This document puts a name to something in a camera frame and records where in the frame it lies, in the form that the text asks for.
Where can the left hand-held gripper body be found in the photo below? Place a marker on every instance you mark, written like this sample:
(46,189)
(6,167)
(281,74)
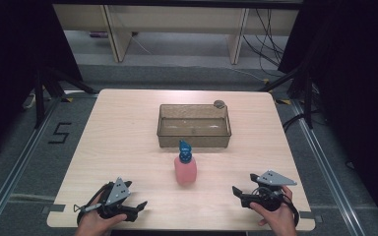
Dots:
(116,191)

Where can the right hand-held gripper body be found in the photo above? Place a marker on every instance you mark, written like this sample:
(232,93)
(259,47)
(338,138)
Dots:
(269,193)

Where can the pink bottle with blue pump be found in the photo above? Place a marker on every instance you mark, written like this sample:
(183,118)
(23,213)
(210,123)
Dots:
(185,172)

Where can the clear brown plastic container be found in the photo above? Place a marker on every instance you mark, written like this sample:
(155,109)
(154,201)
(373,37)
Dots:
(193,131)

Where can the person's right hand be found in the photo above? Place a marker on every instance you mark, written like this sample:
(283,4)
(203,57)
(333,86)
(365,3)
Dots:
(277,219)

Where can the person's left hand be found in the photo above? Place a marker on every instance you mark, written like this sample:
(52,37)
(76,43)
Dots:
(93,224)

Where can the small round grey disc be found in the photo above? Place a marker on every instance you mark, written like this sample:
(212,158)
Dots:
(219,104)

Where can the black metal stand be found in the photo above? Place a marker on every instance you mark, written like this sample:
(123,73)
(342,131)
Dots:
(44,91)
(303,95)

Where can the black curtain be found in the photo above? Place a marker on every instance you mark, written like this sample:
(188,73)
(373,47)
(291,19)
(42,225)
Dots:
(357,82)
(10,49)

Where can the small purple object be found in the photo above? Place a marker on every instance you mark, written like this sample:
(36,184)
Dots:
(98,34)

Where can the light wooden desk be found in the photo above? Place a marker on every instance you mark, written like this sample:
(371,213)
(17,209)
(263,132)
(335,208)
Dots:
(177,19)

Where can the metal floor rail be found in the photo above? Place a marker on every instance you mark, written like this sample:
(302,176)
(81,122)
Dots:
(16,167)
(328,170)

